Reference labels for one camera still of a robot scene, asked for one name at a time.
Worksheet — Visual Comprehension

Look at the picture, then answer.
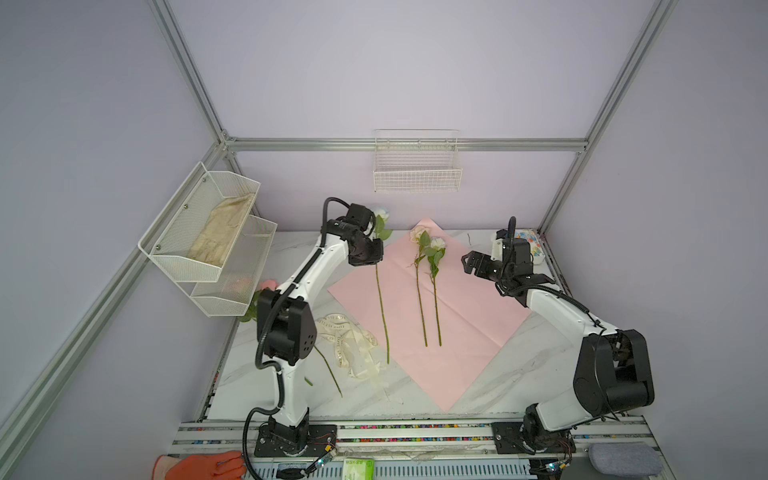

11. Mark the pink purple wrapping paper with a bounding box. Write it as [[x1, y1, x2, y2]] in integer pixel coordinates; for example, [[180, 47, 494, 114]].
[[328, 218, 530, 412]]

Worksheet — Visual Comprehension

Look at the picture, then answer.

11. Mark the lower white mesh shelf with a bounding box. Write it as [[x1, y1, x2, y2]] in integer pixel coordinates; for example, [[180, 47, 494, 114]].
[[190, 215, 277, 317]]

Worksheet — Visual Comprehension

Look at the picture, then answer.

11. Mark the white wire wall basket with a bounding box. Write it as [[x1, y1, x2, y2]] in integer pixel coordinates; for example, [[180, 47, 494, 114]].
[[373, 129, 463, 193]]

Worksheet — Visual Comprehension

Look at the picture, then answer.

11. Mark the white mesh shelf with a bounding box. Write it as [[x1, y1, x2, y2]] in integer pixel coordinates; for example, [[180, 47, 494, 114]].
[[138, 164, 260, 283], [190, 215, 277, 317]]

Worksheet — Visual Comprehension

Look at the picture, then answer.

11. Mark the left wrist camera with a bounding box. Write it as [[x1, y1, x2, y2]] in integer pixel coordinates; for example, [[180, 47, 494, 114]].
[[346, 203, 376, 236]]

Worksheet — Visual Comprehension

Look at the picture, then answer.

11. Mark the grey sponge pad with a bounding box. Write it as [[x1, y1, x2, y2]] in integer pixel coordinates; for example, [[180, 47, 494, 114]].
[[588, 443, 663, 478]]

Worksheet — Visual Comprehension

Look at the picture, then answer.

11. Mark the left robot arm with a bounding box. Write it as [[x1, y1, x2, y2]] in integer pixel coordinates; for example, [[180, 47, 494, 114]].
[[246, 197, 385, 454]]

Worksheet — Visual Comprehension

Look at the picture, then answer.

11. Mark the tissue pack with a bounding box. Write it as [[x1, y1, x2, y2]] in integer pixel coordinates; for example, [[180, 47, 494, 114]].
[[515, 229, 546, 265]]

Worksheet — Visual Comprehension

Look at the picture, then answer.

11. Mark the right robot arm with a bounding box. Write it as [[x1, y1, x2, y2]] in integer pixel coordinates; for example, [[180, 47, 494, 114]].
[[461, 217, 655, 454]]

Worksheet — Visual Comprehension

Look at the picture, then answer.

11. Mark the beige cloth in shelf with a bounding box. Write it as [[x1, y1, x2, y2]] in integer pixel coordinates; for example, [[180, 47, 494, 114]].
[[188, 194, 255, 267]]

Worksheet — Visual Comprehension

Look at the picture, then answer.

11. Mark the orange rubber glove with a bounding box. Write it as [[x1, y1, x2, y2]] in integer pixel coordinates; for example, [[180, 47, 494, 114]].
[[151, 451, 247, 480]]

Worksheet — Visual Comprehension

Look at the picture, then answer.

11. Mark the cream printed ribbon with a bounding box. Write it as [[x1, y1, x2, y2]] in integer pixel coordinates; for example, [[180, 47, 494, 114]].
[[315, 313, 389, 400]]

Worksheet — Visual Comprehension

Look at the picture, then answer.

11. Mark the upper white mesh shelf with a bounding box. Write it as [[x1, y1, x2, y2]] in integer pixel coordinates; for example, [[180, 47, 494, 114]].
[[138, 164, 260, 283]]

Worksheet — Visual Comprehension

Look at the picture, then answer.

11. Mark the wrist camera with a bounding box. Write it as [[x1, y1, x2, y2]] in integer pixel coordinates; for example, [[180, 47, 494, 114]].
[[491, 229, 515, 262], [346, 203, 376, 236]]

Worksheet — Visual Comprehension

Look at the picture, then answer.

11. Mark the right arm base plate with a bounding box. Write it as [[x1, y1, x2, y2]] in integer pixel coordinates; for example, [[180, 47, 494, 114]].
[[491, 421, 575, 455]]

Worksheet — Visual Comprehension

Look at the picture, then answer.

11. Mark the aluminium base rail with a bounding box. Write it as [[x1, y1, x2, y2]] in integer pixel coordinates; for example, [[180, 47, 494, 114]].
[[168, 416, 673, 479]]

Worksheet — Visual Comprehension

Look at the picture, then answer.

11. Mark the green label box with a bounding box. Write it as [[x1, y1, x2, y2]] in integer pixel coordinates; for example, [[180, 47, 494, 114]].
[[341, 458, 375, 480]]

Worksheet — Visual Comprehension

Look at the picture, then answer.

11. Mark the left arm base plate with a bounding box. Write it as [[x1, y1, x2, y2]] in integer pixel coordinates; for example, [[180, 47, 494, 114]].
[[250, 423, 338, 458]]

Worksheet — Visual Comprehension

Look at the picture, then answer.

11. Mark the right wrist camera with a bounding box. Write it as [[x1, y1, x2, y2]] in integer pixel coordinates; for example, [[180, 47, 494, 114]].
[[491, 229, 515, 262]]

